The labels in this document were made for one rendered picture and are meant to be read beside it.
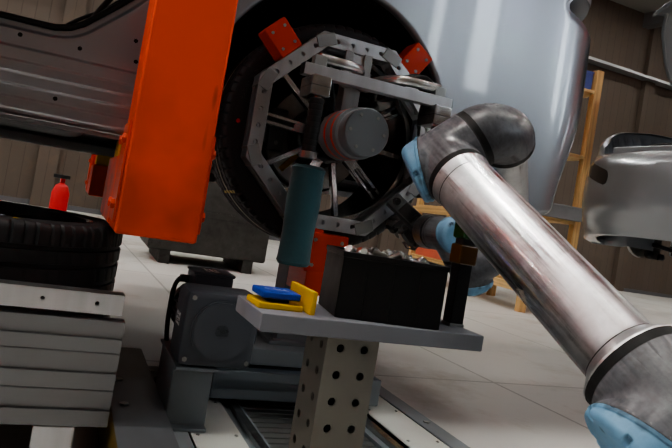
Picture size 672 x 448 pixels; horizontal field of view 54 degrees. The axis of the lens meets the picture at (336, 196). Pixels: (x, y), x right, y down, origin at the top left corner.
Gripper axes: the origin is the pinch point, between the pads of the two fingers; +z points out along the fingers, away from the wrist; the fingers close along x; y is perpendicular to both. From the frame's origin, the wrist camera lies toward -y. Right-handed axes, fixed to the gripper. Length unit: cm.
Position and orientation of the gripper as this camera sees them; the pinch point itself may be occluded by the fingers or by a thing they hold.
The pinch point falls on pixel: (389, 219)
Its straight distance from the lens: 198.2
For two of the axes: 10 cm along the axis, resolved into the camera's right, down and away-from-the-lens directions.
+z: -3.7, -0.4, 9.3
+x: 7.6, -5.8, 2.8
